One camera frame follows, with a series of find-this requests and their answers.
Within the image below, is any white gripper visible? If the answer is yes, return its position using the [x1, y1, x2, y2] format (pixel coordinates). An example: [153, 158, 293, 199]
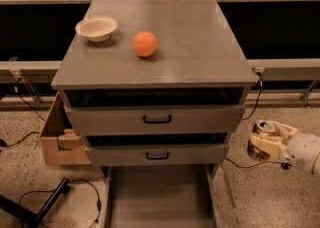
[250, 122, 317, 174]

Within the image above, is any orange soda can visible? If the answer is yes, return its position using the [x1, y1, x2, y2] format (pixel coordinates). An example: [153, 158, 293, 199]
[247, 120, 278, 162]

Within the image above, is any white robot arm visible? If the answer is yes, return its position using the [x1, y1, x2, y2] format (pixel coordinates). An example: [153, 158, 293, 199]
[247, 120, 320, 175]

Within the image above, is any grey top drawer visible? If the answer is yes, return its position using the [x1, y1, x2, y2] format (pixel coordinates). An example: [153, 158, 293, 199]
[66, 105, 245, 136]

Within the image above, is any grey drawer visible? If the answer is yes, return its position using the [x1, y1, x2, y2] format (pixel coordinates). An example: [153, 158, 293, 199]
[66, 105, 245, 136]
[101, 164, 221, 228]
[85, 144, 229, 166]

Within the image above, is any grey middle drawer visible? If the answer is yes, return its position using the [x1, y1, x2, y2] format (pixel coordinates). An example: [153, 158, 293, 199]
[85, 144, 229, 166]

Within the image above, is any grey drawer cabinet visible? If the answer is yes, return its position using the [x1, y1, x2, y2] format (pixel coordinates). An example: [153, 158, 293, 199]
[50, 0, 260, 173]

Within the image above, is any grey bottom drawer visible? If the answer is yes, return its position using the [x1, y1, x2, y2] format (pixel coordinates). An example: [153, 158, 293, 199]
[101, 164, 221, 228]

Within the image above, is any orange fruit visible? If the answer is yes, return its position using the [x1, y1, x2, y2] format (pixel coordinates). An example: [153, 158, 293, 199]
[133, 31, 157, 57]

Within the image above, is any white paper bowl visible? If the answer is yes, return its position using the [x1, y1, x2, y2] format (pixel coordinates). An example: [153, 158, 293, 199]
[75, 16, 118, 43]

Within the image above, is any cardboard box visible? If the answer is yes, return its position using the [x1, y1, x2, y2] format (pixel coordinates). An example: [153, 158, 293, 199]
[40, 94, 90, 166]

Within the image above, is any black stand leg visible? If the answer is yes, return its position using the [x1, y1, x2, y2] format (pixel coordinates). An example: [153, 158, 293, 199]
[0, 178, 70, 228]

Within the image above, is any black floor cable right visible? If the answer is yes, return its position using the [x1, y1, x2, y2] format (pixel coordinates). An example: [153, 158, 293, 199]
[225, 157, 292, 170]

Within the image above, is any black floor cable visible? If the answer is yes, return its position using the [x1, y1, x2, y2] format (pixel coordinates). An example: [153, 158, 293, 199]
[225, 157, 292, 170]
[18, 179, 102, 228]

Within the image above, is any black cable behind cabinet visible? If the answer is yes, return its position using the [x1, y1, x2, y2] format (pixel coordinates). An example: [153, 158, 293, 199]
[241, 70, 264, 121]

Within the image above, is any black floor cable left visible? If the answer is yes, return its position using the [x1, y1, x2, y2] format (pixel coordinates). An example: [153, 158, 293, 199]
[18, 179, 102, 228]

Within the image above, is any metal railing frame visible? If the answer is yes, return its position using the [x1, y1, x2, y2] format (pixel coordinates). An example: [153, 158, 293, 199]
[0, 0, 320, 110]

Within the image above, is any black cable far left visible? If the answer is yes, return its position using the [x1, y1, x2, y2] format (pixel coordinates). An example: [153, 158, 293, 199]
[0, 78, 46, 149]

